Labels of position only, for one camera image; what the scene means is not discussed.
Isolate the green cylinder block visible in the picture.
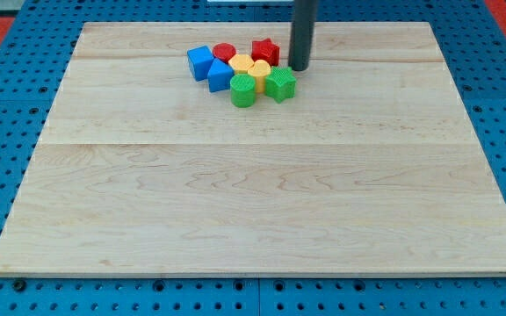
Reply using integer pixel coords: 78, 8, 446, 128
230, 74, 256, 108

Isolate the green star block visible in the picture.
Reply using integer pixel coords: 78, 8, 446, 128
264, 66, 297, 104

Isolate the yellow heart block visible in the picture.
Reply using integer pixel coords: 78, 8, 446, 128
247, 60, 271, 93

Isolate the blue triangle block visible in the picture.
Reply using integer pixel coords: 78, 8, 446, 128
207, 58, 235, 93

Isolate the yellow hexagon block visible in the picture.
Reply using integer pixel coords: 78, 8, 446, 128
228, 54, 254, 75

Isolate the red star block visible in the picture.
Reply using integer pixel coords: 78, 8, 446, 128
251, 38, 280, 66

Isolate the red cylinder block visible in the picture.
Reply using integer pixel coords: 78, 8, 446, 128
212, 42, 236, 64

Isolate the blue cube block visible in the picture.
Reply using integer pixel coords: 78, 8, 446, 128
187, 46, 214, 82

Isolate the light wooden board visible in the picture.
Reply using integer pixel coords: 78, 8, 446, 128
0, 22, 506, 278

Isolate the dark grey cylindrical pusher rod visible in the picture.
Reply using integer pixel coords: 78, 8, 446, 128
288, 0, 319, 72

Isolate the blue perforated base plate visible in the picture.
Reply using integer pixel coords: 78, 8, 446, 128
0, 0, 506, 315

